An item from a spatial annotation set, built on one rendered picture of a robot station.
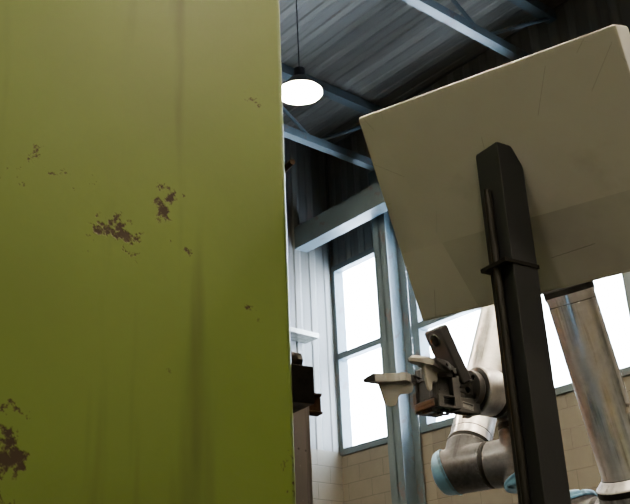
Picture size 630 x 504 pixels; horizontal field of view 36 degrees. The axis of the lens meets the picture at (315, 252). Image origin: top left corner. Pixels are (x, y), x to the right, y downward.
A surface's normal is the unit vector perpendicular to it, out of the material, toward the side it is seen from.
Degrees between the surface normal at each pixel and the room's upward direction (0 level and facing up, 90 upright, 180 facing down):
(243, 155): 90
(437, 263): 120
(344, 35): 180
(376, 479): 90
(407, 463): 90
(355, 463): 90
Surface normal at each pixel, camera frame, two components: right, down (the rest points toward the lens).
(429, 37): 0.04, 0.91
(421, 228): -0.45, 0.18
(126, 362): 0.53, -0.36
